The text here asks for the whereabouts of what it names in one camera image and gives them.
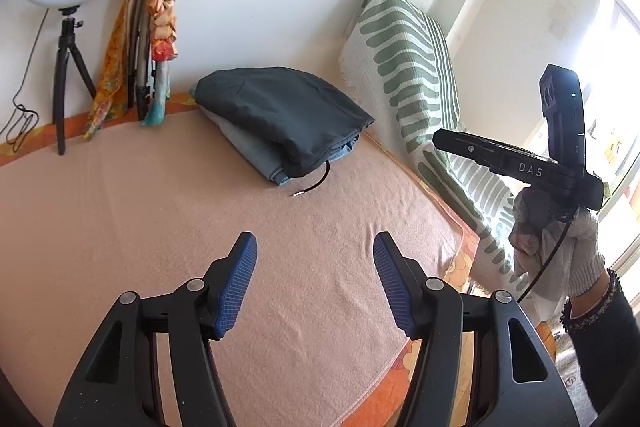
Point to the pink fleece blanket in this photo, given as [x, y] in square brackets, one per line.
[150, 217]

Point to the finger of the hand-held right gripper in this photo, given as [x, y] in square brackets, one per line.
[470, 149]

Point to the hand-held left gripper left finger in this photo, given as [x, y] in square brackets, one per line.
[232, 287]

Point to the green striped white pillow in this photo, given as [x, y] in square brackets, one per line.
[400, 57]

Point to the window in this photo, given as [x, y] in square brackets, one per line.
[620, 57]

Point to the person's right forearm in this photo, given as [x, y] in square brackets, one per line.
[595, 357]

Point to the person's right hand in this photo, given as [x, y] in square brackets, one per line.
[580, 257]

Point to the orange floral bed sheet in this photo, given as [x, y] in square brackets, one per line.
[457, 267]

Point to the folded blue jeans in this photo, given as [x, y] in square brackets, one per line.
[250, 147]

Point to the black mini tripod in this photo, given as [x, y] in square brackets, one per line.
[62, 72]

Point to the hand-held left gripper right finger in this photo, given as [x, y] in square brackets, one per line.
[397, 287]

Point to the folded silver tripod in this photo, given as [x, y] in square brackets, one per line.
[142, 32]

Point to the black pants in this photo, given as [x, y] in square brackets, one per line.
[285, 107]

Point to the orange patterned scarf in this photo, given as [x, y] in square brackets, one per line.
[112, 72]

